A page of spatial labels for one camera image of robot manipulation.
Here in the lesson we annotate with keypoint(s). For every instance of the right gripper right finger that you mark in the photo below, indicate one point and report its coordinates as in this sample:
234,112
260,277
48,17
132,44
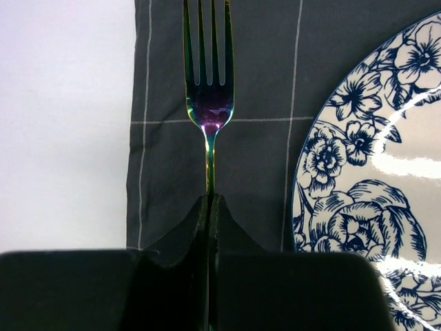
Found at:
253,289

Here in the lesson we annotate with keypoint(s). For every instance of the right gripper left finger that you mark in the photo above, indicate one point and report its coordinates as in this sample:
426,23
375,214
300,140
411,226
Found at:
161,287

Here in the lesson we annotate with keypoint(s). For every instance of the blue floral plate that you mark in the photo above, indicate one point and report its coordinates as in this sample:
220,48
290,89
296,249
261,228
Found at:
367,179

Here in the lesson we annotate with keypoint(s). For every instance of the iridescent fork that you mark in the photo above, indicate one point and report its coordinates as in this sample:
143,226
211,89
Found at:
210,106

